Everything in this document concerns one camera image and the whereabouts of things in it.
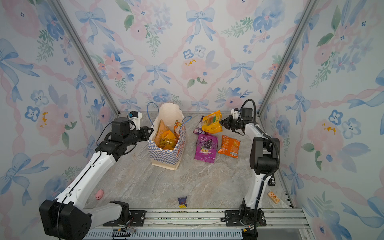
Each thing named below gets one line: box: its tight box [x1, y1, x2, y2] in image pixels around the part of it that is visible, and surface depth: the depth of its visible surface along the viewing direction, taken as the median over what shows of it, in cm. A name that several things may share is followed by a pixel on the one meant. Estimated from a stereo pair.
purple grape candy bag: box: [194, 133, 218, 164], surface depth 96 cm
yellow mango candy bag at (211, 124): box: [202, 110, 223, 134], surface depth 101 cm
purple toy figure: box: [178, 196, 188, 209], surface depth 77 cm
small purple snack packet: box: [193, 116, 205, 134], surface depth 109 cm
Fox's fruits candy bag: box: [173, 120, 183, 143], surface depth 101 cm
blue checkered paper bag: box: [148, 102, 186, 171], surface depth 85 cm
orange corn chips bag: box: [217, 135, 241, 159], surface depth 100 cm
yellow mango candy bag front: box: [158, 130, 178, 151], surface depth 94 cm
